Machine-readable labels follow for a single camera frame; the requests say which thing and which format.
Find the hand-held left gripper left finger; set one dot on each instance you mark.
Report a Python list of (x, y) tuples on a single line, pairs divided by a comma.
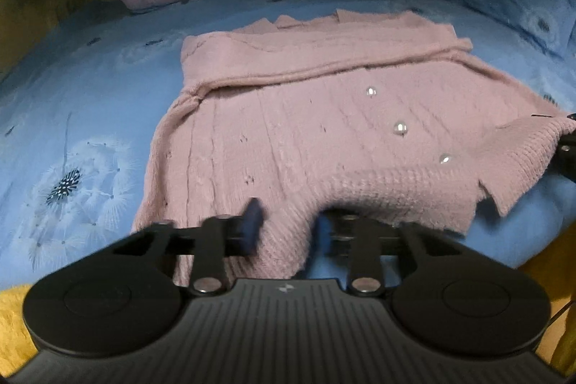
[(253, 227)]

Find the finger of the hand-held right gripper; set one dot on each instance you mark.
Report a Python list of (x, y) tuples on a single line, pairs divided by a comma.
[(566, 157)]

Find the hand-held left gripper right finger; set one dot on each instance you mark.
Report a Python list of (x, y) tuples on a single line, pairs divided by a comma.
[(325, 236)]

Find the pink knitted cardigan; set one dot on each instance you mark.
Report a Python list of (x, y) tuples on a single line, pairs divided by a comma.
[(306, 127)]

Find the blue dandelion-print bed sheet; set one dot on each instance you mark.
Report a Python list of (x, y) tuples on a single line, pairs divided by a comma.
[(90, 105)]

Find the yellow fuzzy blanket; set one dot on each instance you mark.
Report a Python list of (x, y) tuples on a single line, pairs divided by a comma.
[(13, 321)]

